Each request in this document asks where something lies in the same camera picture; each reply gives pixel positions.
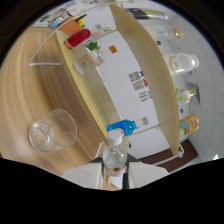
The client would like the clear drinking glass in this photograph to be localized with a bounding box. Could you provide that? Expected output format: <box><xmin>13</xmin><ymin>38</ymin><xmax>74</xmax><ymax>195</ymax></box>
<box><xmin>28</xmin><ymin>108</ymin><xmax>78</xmax><ymax>153</ymax></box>

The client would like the yellow printed drink can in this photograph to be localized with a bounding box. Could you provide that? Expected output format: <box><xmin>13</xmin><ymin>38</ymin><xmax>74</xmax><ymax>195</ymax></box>
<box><xmin>179</xmin><ymin>113</ymin><xmax>200</xmax><ymax>138</ymax></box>

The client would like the wooden two-tier shelf rack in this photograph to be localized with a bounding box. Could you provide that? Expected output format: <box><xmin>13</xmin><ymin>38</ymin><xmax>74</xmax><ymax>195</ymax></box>
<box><xmin>28</xmin><ymin>3</ymin><xmax>185</xmax><ymax>167</ymax></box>

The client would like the blue liquid bottle white label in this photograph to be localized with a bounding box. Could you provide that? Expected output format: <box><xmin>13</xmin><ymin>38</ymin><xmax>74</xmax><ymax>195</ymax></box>
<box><xmin>106</xmin><ymin>116</ymin><xmax>150</xmax><ymax>137</ymax></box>

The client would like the brown door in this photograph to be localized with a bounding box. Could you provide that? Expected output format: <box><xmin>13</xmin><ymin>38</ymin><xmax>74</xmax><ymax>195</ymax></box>
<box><xmin>139</xmin><ymin>138</ymin><xmax>198</xmax><ymax>173</ymax></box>

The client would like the ceiling air vent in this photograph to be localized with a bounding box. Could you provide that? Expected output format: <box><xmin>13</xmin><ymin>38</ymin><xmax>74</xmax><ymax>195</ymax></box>
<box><xmin>190</xmin><ymin>83</ymin><xmax>201</xmax><ymax>104</ymax></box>

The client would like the large white milk bottle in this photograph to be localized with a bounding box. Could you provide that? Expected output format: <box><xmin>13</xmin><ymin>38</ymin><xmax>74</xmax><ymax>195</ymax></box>
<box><xmin>163</xmin><ymin>52</ymin><xmax>200</xmax><ymax>77</ymax></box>

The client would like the clear bottle red label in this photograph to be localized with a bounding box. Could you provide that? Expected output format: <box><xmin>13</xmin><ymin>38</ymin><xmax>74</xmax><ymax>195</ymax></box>
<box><xmin>101</xmin><ymin>129</ymin><xmax>129</xmax><ymax>188</ymax></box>

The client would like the red liquid bottle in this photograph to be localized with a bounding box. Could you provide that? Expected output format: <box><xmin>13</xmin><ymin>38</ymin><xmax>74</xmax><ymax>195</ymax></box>
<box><xmin>63</xmin><ymin>23</ymin><xmax>104</xmax><ymax>50</ymax></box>

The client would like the clear bottle green cap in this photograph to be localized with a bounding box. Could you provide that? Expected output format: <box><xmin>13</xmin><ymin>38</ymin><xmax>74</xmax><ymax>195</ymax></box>
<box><xmin>175</xmin><ymin>87</ymin><xmax>198</xmax><ymax>106</ymax></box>

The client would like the green mint plant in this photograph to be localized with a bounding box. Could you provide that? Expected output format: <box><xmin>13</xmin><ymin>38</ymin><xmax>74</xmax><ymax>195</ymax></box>
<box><xmin>85</xmin><ymin>40</ymin><xmax>101</xmax><ymax>52</ymax></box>

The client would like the clear bottle orange cap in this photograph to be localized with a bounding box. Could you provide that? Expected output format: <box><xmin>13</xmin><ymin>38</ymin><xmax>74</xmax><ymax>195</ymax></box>
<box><xmin>72</xmin><ymin>45</ymin><xmax>118</xmax><ymax>76</ymax></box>

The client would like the orange storage basket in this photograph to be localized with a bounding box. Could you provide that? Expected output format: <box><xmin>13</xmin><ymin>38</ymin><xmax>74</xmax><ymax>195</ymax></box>
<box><xmin>58</xmin><ymin>19</ymin><xmax>83</xmax><ymax>36</ymax></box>

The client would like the tall clear bottle cork lid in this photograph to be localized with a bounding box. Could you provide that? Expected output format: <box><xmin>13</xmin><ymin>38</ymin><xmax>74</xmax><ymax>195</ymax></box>
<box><xmin>143</xmin><ymin>24</ymin><xmax>185</xmax><ymax>40</ymax></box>

